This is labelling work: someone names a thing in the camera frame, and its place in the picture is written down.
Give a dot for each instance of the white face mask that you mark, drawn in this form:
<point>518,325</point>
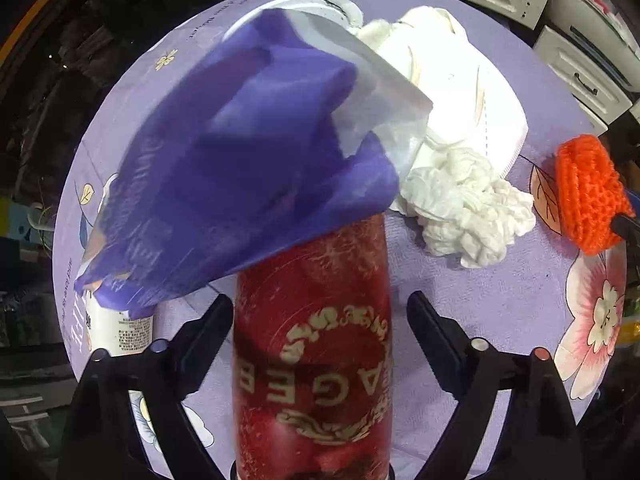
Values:
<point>465,95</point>

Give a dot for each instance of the white drink can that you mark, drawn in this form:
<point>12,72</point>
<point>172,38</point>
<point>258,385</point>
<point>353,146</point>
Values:
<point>125,330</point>

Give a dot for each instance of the white bowl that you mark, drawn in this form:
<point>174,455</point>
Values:
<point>325,7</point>

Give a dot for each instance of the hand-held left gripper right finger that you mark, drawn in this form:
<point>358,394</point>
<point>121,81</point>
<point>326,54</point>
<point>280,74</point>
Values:
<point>430,330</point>

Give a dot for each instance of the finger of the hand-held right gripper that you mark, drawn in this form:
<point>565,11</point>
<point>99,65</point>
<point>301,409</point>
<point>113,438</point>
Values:
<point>627,226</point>

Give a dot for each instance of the white drawer cabinet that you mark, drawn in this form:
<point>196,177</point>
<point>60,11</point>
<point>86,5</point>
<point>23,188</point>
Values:
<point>575,65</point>

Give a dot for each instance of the red drink bottle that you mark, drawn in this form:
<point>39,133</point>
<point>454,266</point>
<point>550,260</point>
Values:
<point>310,310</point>

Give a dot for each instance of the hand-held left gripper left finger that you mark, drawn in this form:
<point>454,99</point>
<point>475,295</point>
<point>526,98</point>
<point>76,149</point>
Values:
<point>210,330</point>

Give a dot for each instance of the purple floral tablecloth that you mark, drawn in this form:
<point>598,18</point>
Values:
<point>500,285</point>

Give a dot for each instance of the crumpled white tissue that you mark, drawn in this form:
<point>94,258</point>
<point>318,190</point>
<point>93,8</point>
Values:
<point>465,210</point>

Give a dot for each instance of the purple plastic wrapper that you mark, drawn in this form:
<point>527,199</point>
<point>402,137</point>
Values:
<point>225,160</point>

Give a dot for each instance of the orange foam fruit net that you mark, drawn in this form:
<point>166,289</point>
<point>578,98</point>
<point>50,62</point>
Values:
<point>585,185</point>

